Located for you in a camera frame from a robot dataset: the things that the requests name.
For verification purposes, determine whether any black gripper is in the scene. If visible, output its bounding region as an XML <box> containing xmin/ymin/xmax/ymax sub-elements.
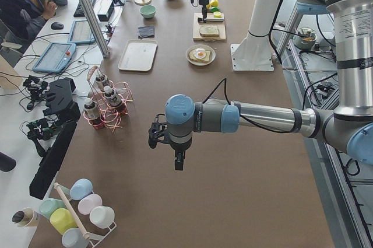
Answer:
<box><xmin>202</xmin><ymin>5</ymin><xmax>207</xmax><ymax>23</ymax></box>
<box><xmin>174</xmin><ymin>150</ymin><xmax>185</xmax><ymax>170</ymax></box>

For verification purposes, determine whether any bread slice with egg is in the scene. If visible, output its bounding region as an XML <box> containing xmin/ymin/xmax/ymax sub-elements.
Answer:
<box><xmin>189</xmin><ymin>48</ymin><xmax>211</xmax><ymax>63</ymax></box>

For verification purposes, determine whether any white round plate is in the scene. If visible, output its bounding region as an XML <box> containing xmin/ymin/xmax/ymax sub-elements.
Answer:
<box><xmin>186</xmin><ymin>44</ymin><xmax>216</xmax><ymax>67</ymax></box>

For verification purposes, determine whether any cream serving tray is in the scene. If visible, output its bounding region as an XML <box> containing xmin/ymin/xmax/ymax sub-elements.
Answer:
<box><xmin>118</xmin><ymin>39</ymin><xmax>157</xmax><ymax>72</ymax></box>

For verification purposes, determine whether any yellow lemon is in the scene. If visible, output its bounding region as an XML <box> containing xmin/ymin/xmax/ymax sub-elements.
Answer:
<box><xmin>209</xmin><ymin>0</ymin><xmax>219</xmax><ymax>8</ymax></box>

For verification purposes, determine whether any green lime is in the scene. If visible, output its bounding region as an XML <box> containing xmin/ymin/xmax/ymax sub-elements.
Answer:
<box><xmin>208</xmin><ymin>6</ymin><xmax>220</xmax><ymax>13</ymax></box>

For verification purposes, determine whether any halved lemon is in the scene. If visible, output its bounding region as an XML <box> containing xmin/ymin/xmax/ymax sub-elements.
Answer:
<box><xmin>213</xmin><ymin>11</ymin><xmax>223</xmax><ymax>19</ymax></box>

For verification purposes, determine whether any fried egg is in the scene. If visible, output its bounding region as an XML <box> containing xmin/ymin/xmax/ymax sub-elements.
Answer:
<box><xmin>193</xmin><ymin>48</ymin><xmax>206</xmax><ymax>59</ymax></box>

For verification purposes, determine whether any mint green bowl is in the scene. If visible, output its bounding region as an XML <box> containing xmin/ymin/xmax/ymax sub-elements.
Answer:
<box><xmin>139</xmin><ymin>5</ymin><xmax>156</xmax><ymax>19</ymax></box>

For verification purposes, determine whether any grey folded cloth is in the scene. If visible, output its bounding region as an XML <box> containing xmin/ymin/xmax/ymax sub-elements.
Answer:
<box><xmin>138</xmin><ymin>25</ymin><xmax>155</xmax><ymax>39</ymax></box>

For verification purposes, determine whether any dark drink bottle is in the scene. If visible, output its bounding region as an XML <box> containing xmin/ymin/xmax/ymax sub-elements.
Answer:
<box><xmin>104</xmin><ymin>86</ymin><xmax>121</xmax><ymax>114</ymax></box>
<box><xmin>95</xmin><ymin>71</ymin><xmax>108</xmax><ymax>92</ymax></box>
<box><xmin>84</xmin><ymin>98</ymin><xmax>101</xmax><ymax>129</ymax></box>

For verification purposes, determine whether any black keyboard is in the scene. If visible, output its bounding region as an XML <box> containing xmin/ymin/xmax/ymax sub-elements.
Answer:
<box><xmin>73</xmin><ymin>0</ymin><xmax>99</xmax><ymax>18</ymax></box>

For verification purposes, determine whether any pastel cup rack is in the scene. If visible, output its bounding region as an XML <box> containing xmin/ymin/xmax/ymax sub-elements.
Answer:
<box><xmin>39</xmin><ymin>179</ymin><xmax>117</xmax><ymax>247</ymax></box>

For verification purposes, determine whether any blue teach pendant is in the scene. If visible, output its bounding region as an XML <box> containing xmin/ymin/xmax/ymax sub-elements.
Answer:
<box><xmin>32</xmin><ymin>43</ymin><xmax>76</xmax><ymax>73</ymax></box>
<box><xmin>68</xmin><ymin>20</ymin><xmax>95</xmax><ymax>45</ymax></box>

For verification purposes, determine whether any black computer mouse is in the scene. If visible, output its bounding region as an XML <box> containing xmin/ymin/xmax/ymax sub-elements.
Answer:
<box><xmin>50</xmin><ymin>22</ymin><xmax>64</xmax><ymax>30</ymax></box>

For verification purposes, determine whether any seated person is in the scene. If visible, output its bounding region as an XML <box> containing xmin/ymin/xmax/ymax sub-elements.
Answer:
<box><xmin>1</xmin><ymin>0</ymin><xmax>68</xmax><ymax>47</ymax></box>

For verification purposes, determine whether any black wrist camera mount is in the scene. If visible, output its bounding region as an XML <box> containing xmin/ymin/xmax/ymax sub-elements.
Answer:
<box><xmin>148</xmin><ymin>113</ymin><xmax>170</xmax><ymax>149</ymax></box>

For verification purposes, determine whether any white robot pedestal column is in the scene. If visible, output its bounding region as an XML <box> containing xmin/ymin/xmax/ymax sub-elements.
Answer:
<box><xmin>231</xmin><ymin>0</ymin><xmax>281</xmax><ymax>71</ymax></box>

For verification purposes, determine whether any copper wire bottle rack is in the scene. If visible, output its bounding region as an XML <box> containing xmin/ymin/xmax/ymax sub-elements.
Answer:
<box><xmin>83</xmin><ymin>65</ymin><xmax>133</xmax><ymax>132</ymax></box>

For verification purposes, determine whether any aluminium frame post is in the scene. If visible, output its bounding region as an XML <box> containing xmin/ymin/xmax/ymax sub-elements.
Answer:
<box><xmin>79</xmin><ymin>0</ymin><xmax>110</xmax><ymax>58</ymax></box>

